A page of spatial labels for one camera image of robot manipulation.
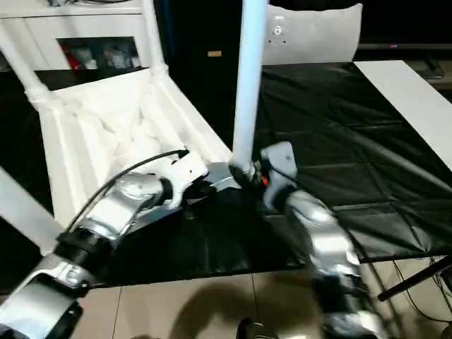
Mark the white plastic table leg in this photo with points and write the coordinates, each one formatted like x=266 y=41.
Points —
x=21 y=67
x=153 y=35
x=24 y=208
x=249 y=88

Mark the white plastic table top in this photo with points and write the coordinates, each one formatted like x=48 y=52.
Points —
x=88 y=141

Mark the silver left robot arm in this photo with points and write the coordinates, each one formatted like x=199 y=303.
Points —
x=116 y=208

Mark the black work mat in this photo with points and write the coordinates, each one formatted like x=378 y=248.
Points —
x=353 y=123

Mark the black cabinet with gold label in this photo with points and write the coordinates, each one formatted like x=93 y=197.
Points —
x=205 y=35

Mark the small white cup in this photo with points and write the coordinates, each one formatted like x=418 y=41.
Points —
x=90 y=64
x=135 y=61

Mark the black right robot foot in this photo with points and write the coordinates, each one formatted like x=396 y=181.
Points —
x=257 y=330

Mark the grey cushion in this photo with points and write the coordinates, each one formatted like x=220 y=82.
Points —
x=318 y=35

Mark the printed glass jar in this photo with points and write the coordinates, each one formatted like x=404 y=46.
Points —
x=108 y=56
x=119 y=58

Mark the red bottle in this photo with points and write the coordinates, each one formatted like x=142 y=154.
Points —
x=73 y=58

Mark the black stand leg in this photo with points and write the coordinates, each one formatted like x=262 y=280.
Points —
x=416 y=277

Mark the black bar with red light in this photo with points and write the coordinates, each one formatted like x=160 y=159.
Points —
x=402 y=46

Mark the white sideboard with glass doors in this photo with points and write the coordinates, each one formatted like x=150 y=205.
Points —
x=88 y=24

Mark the grey crumpled cloth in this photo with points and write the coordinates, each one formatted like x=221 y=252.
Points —
x=58 y=3

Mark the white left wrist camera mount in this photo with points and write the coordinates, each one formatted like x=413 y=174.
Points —
x=187 y=169

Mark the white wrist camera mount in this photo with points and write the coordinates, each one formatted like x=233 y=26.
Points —
x=282 y=159
x=187 y=169

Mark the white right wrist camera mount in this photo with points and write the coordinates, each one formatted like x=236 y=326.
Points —
x=282 y=159

